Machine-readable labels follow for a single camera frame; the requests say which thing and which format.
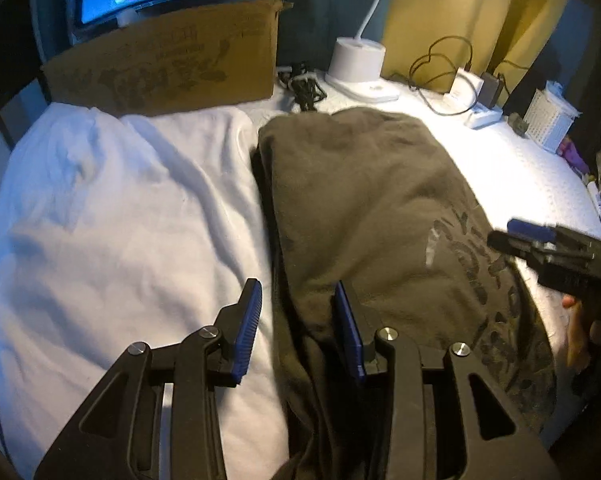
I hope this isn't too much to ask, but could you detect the white squeeze tube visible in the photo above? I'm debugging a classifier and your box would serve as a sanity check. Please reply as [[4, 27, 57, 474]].
[[587, 180, 601, 223]]

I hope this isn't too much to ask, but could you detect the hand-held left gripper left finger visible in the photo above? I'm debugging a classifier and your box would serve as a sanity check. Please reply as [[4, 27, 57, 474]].
[[34, 278, 264, 480]]

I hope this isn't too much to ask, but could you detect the purple cloth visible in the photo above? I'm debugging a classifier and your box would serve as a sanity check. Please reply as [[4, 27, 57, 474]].
[[558, 137, 591, 173]]

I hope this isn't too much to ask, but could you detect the white smooth cloth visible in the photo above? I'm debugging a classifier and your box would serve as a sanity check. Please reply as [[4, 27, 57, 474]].
[[0, 105, 291, 480]]

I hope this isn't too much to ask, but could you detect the black cable bundle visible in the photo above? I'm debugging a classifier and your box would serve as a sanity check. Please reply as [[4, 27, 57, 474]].
[[278, 62, 329, 111]]

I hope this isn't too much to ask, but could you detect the white plastic basket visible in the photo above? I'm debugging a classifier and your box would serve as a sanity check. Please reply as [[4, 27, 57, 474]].
[[525, 87, 579, 153]]

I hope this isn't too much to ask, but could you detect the black charger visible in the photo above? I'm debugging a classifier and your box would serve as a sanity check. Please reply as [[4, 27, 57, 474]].
[[481, 72, 506, 108]]

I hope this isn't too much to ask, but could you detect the person's right hand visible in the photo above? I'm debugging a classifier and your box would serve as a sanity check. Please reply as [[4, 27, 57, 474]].
[[562, 295, 592, 374]]

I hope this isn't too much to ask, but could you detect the cardboard box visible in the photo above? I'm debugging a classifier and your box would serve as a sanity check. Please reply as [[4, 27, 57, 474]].
[[40, 0, 294, 117]]

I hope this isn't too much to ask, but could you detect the brown t-shirt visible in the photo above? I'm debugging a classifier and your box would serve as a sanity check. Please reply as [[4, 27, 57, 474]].
[[250, 107, 559, 480]]

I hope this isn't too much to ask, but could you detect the yellow curtain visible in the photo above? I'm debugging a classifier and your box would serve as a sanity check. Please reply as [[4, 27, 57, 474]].
[[381, 0, 576, 106]]

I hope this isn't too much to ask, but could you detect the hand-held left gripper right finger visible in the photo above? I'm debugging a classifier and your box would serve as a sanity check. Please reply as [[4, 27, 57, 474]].
[[333, 280, 561, 480]]

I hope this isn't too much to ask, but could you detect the white desk lamp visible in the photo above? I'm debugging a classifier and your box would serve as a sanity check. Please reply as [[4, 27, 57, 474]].
[[325, 0, 401, 102]]

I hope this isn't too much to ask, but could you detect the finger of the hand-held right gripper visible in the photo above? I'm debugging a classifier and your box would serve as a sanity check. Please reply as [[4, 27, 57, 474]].
[[487, 230, 597, 269], [507, 217, 601, 253]]

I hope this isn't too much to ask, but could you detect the white charger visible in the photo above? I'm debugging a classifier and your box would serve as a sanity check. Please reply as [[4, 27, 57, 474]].
[[448, 71, 483, 106]]

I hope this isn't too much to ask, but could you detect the black charging cable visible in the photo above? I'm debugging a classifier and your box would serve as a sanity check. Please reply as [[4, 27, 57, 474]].
[[411, 35, 474, 116], [495, 59, 530, 80]]

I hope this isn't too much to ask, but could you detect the white power strip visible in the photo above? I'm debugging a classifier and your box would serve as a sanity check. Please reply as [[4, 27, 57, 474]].
[[465, 102, 501, 131]]

